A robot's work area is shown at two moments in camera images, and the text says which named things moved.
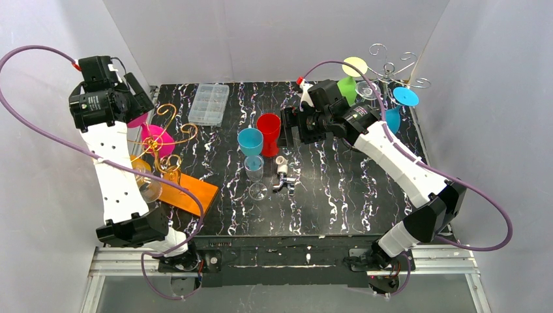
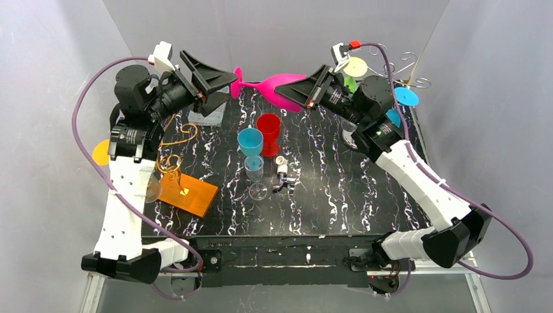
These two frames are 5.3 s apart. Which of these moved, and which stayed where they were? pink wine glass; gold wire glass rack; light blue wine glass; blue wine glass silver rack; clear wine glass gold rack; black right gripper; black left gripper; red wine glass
Moved: black left gripper; black right gripper; pink wine glass
Stayed: blue wine glass silver rack; light blue wine glass; clear wine glass gold rack; red wine glass; gold wire glass rack
